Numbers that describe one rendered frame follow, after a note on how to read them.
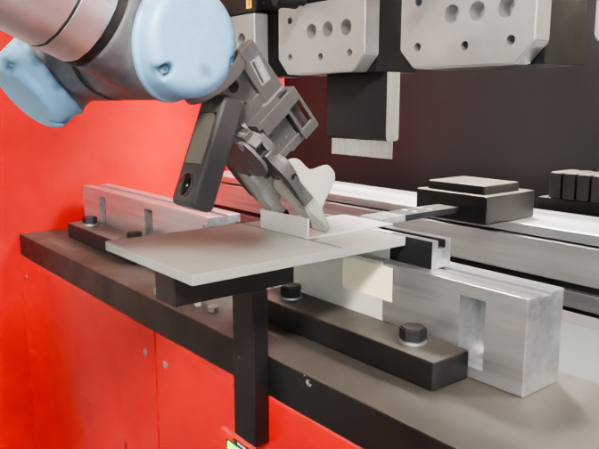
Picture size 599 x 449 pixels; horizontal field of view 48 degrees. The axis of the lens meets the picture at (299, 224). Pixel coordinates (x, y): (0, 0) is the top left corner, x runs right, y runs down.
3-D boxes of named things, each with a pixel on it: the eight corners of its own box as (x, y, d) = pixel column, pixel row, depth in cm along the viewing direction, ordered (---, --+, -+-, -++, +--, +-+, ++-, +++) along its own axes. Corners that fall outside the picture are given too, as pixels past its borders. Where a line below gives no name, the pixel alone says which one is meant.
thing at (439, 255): (309, 239, 86) (309, 216, 86) (327, 236, 88) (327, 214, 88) (431, 269, 71) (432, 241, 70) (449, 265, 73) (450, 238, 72)
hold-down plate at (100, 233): (68, 237, 136) (67, 222, 135) (94, 233, 139) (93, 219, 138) (133, 265, 113) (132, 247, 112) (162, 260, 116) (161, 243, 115)
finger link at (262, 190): (315, 194, 81) (289, 140, 74) (286, 231, 79) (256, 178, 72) (297, 187, 83) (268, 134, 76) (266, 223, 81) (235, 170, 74)
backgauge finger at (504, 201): (336, 225, 87) (337, 187, 86) (463, 206, 103) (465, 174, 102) (406, 240, 78) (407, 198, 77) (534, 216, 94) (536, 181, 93)
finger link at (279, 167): (321, 195, 69) (263, 132, 66) (312, 206, 69) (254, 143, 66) (299, 199, 73) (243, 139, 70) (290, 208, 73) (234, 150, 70)
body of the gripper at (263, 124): (324, 129, 71) (263, 35, 65) (274, 187, 68) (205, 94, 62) (280, 127, 77) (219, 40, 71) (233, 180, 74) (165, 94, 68)
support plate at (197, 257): (105, 250, 71) (104, 240, 71) (300, 222, 87) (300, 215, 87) (192, 286, 57) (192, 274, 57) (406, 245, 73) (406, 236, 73)
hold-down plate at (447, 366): (250, 314, 86) (250, 292, 86) (283, 306, 90) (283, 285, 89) (431, 393, 63) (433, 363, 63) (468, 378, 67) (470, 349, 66)
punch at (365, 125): (326, 153, 83) (326, 74, 81) (338, 153, 84) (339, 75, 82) (385, 159, 75) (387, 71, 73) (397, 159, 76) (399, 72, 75)
